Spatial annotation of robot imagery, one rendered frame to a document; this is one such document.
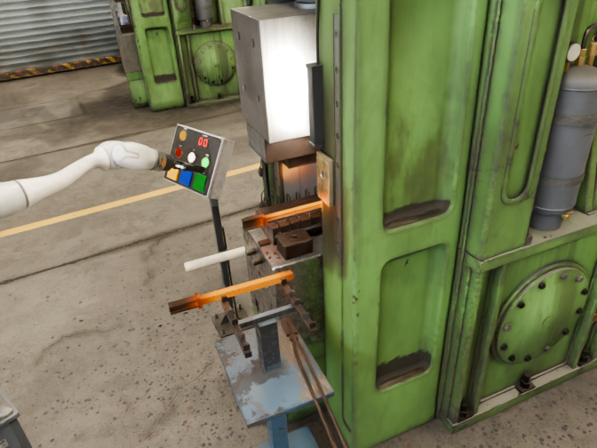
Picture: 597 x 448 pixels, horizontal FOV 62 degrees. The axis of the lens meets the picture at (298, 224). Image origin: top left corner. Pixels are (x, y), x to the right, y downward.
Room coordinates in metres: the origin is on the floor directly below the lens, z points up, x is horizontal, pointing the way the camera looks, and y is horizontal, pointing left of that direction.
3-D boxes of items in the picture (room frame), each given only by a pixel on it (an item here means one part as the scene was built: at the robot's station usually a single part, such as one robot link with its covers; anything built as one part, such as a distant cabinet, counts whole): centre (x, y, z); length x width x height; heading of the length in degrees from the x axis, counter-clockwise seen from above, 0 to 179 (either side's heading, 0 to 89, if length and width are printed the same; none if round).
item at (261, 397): (1.23, 0.13, 0.70); 0.40 x 0.30 x 0.02; 21
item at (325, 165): (1.51, -0.10, 1.27); 0.09 x 0.02 x 0.17; 22
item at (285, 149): (1.83, -0.05, 1.32); 0.42 x 0.20 x 0.10; 112
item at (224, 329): (2.24, 0.42, 0.05); 0.22 x 0.22 x 0.09; 22
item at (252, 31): (1.79, -0.07, 1.56); 0.42 x 0.39 x 0.40; 112
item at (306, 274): (1.78, -0.08, 0.69); 0.56 x 0.38 x 0.45; 112
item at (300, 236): (1.61, 0.02, 0.95); 0.12 x 0.08 x 0.06; 112
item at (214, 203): (2.24, 0.42, 0.54); 0.04 x 0.04 x 1.08; 22
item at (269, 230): (1.83, -0.05, 0.96); 0.42 x 0.20 x 0.09; 112
